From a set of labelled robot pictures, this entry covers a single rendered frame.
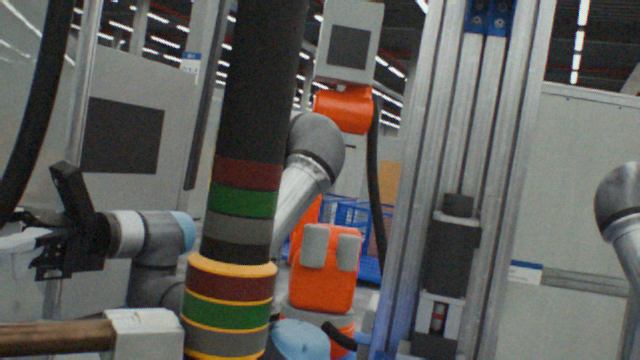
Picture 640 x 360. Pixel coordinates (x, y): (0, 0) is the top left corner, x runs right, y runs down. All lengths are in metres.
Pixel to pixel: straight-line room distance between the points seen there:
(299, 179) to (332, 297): 3.34
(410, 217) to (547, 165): 1.11
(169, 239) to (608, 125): 1.76
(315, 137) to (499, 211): 0.41
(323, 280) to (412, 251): 3.08
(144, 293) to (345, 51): 3.46
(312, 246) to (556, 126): 2.35
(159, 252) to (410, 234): 0.51
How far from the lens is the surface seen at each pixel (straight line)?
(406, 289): 1.17
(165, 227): 0.92
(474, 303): 1.18
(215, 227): 0.26
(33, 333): 0.25
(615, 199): 1.00
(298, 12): 0.26
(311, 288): 4.22
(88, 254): 0.88
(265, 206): 0.25
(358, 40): 4.24
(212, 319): 0.26
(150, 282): 0.93
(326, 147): 0.97
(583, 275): 2.30
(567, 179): 2.23
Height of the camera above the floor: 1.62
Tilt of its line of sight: 3 degrees down
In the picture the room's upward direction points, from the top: 9 degrees clockwise
